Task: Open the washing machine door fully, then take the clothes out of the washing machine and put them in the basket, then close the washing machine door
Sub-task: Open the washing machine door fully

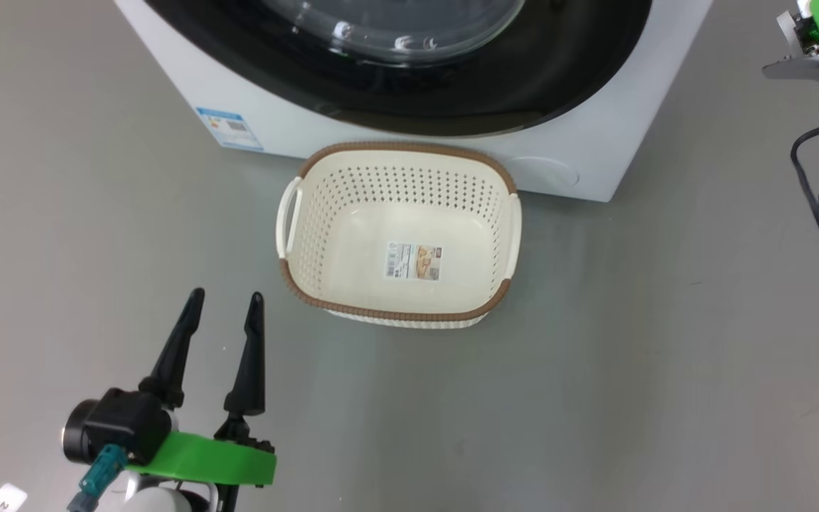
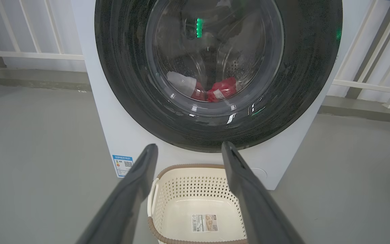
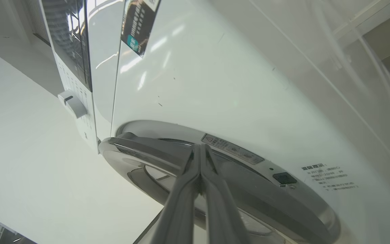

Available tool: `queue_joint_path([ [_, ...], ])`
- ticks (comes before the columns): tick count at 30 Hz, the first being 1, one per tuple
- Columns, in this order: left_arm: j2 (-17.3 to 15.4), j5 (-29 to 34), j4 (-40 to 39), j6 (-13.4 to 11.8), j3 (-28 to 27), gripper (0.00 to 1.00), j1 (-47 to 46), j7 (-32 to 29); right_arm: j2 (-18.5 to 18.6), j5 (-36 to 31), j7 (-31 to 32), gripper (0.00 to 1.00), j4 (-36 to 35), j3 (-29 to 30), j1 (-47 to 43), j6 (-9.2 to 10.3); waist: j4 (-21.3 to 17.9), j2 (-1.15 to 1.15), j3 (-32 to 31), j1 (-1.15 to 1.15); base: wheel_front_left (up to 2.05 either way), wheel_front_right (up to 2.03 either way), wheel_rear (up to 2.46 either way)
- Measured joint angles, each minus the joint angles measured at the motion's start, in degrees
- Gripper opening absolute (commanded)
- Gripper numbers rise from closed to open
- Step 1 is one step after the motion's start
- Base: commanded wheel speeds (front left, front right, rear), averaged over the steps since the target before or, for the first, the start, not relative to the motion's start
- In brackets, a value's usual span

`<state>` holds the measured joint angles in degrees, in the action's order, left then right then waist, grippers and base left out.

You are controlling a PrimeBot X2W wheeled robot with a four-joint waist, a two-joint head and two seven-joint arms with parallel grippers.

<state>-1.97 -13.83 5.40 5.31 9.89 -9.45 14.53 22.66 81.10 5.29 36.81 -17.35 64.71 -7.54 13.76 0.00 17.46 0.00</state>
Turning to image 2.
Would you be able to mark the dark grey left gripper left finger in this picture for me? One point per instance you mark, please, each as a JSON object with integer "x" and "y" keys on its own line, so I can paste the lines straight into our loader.
{"x": 127, "y": 203}

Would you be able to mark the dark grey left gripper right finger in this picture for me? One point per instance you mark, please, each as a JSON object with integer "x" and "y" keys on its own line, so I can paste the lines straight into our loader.
{"x": 252, "y": 203}

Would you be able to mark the red and white garment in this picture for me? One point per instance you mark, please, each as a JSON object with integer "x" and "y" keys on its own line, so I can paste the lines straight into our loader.
{"x": 222, "y": 89}

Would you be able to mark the black round glass washer door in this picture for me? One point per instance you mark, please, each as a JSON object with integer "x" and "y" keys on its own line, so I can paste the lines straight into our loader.
{"x": 300, "y": 84}

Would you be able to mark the cream perforated laundry basket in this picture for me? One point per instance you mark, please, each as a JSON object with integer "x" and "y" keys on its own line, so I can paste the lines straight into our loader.
{"x": 195, "y": 200}

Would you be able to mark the white front-load washing machine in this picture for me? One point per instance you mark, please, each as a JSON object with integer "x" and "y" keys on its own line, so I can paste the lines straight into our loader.
{"x": 127, "y": 132}

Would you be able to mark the round drain filter cover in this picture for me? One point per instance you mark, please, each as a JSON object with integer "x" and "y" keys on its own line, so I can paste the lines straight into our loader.
{"x": 260, "y": 174}

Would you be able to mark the blue energy label sticker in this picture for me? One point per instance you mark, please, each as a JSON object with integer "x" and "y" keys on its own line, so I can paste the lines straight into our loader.
{"x": 122, "y": 166}

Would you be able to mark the paper product label sticker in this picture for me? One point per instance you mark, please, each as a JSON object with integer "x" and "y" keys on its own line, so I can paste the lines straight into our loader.
{"x": 204, "y": 223}

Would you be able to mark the white metal railing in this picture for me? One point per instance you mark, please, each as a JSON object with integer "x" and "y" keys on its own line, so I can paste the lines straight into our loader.
{"x": 364, "y": 84}
{"x": 29, "y": 54}

